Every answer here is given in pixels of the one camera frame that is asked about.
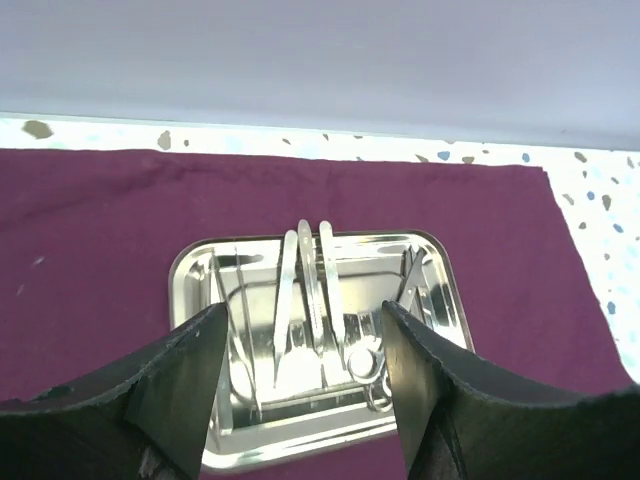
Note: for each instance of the steel tweezers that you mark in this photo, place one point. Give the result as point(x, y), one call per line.
point(284, 295)
point(308, 262)

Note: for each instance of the stainless steel instrument tray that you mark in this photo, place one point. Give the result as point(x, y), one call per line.
point(316, 406)

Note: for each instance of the purple surgical kit cloth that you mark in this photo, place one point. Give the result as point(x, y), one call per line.
point(88, 237)

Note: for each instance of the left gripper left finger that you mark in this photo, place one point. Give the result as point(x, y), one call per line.
point(143, 416)

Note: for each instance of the steel surgical scissors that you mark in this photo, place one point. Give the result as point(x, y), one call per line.
point(372, 359)

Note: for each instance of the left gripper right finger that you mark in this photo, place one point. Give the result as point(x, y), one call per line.
point(460, 416)

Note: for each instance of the steel tweezers left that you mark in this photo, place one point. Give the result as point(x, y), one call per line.
point(284, 295)

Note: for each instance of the steel tweezers middle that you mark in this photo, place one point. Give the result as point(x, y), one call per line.
point(308, 262)

